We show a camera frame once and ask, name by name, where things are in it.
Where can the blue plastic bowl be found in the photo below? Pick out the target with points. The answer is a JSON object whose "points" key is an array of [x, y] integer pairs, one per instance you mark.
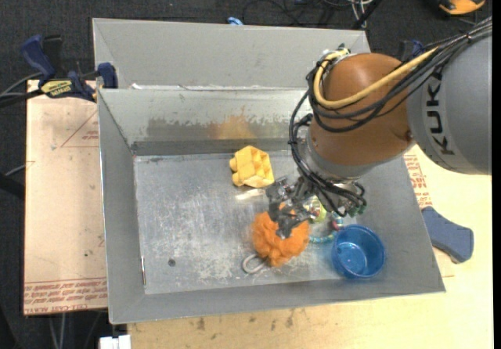
{"points": [[358, 253]]}

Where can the orange mesh bath sponge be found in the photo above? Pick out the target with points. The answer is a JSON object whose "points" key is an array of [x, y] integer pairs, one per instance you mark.
{"points": [[270, 242]]}

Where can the grey metal bin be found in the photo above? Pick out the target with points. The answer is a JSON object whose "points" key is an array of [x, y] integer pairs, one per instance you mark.
{"points": [[188, 206]]}

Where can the yellow waffle cloth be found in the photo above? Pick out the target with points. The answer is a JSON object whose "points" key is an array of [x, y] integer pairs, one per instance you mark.
{"points": [[252, 167]]}

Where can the brown cardboard board, red print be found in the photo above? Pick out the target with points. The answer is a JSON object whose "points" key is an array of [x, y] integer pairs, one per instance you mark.
{"points": [[62, 191]]}

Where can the yellow-green round thing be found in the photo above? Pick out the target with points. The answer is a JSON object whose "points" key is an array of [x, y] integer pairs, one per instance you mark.
{"points": [[319, 213]]}

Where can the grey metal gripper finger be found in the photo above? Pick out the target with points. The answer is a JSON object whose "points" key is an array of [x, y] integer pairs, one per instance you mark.
{"points": [[278, 211], [300, 213]]}

